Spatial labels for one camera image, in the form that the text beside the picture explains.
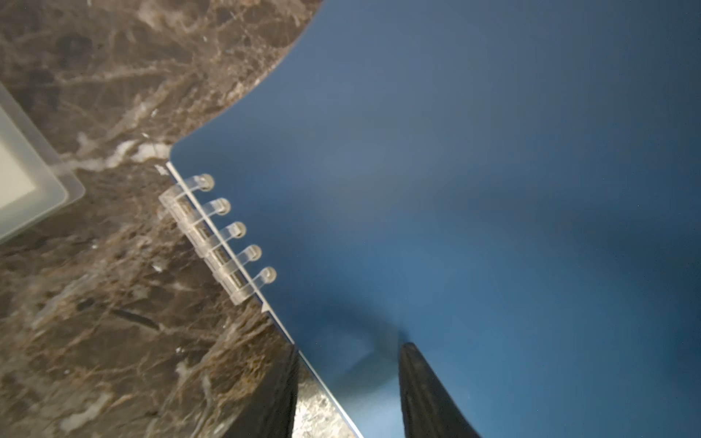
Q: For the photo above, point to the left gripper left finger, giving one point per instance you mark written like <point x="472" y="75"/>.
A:
<point x="271" y="411"/>

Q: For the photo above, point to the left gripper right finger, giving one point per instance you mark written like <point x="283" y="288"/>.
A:
<point x="428" y="409"/>

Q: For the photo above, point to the blue spiral notebook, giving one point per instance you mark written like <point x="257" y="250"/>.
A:
<point x="512" y="186"/>

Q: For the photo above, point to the large lined spiral notebook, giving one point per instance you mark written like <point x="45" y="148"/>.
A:
<point x="35" y="181"/>

